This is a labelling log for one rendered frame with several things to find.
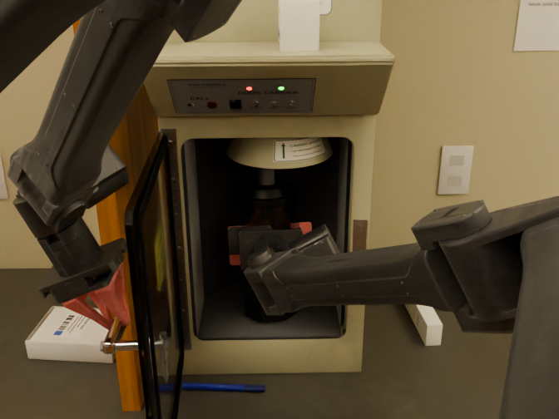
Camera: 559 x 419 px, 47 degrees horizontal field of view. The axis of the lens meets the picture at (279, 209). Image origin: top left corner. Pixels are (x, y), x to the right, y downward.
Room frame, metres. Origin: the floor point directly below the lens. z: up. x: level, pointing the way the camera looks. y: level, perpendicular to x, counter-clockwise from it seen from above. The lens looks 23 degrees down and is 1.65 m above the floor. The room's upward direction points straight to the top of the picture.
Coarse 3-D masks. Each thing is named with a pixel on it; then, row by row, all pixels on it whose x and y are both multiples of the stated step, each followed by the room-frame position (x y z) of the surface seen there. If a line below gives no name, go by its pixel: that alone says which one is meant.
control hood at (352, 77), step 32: (160, 64) 0.79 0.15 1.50; (192, 64) 0.79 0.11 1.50; (224, 64) 0.80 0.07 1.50; (256, 64) 0.80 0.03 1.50; (288, 64) 0.80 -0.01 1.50; (320, 64) 0.80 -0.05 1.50; (352, 64) 0.80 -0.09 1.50; (384, 64) 0.80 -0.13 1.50; (160, 96) 0.84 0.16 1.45; (320, 96) 0.85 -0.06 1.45; (352, 96) 0.85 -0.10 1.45
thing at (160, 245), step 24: (144, 168) 0.72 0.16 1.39; (144, 216) 0.66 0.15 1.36; (168, 216) 0.85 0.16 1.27; (144, 240) 0.64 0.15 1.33; (168, 240) 0.83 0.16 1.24; (168, 264) 0.81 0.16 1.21; (144, 288) 0.61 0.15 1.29; (168, 288) 0.79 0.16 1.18; (168, 312) 0.77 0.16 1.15; (168, 336) 0.75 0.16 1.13; (144, 360) 0.59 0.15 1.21; (168, 360) 0.73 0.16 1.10; (144, 384) 0.59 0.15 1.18; (168, 384) 0.72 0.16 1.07; (168, 408) 0.70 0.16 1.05
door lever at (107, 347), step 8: (112, 328) 0.66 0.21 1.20; (120, 328) 0.66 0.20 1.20; (112, 336) 0.64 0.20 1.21; (120, 336) 0.65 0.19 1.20; (104, 344) 0.62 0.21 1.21; (112, 344) 0.62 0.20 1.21; (120, 344) 0.62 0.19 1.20; (128, 344) 0.63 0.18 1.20; (136, 344) 0.63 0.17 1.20; (104, 352) 0.62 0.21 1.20; (112, 352) 0.62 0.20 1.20
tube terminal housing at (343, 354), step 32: (256, 0) 0.91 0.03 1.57; (352, 0) 0.91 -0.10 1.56; (224, 32) 0.91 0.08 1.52; (256, 32) 0.91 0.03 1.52; (320, 32) 0.91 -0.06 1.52; (352, 32) 0.91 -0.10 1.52; (160, 128) 0.91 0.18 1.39; (192, 128) 0.91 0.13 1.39; (224, 128) 0.91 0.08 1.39; (256, 128) 0.91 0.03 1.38; (288, 128) 0.91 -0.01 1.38; (320, 128) 0.91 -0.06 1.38; (352, 128) 0.91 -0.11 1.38; (352, 160) 0.94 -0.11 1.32; (352, 192) 0.91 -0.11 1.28; (352, 224) 0.91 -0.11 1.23; (192, 320) 0.91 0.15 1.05; (352, 320) 0.91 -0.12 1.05; (192, 352) 0.91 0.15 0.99; (224, 352) 0.91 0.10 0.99; (256, 352) 0.91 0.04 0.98; (288, 352) 0.91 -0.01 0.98; (320, 352) 0.91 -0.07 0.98; (352, 352) 0.91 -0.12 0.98
